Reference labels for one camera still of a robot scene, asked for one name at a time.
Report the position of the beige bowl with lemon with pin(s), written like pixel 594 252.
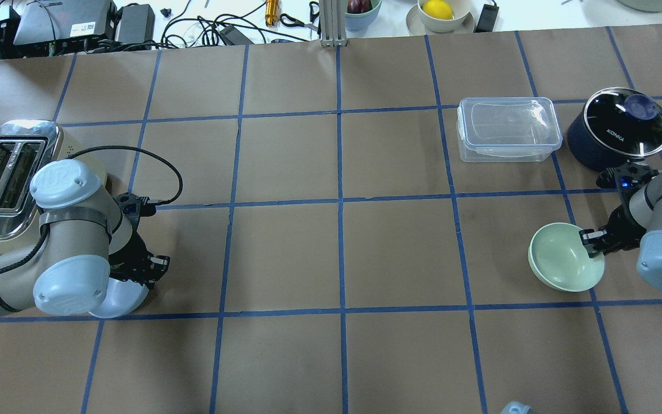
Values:
pixel 433 17

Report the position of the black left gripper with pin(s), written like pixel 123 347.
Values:
pixel 134 248

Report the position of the scissors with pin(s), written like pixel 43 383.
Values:
pixel 310 22

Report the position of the cream and chrome toaster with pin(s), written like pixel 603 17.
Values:
pixel 26 146

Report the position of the blue bowl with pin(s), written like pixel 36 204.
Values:
pixel 122 298

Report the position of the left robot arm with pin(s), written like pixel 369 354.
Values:
pixel 89 258

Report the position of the green bowl with eggplant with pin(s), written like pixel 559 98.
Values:
pixel 361 14

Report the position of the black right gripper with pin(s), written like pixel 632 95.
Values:
pixel 624 226

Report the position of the black power adapter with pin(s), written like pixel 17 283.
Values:
pixel 488 18

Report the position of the dark blue saucepan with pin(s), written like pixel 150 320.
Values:
pixel 615 124

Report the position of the black electronics box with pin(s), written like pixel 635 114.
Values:
pixel 49 28

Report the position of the clear plastic food container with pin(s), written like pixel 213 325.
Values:
pixel 507 129

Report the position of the aluminium frame post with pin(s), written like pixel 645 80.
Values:
pixel 333 23

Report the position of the orange handled tool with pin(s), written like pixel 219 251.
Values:
pixel 271 13

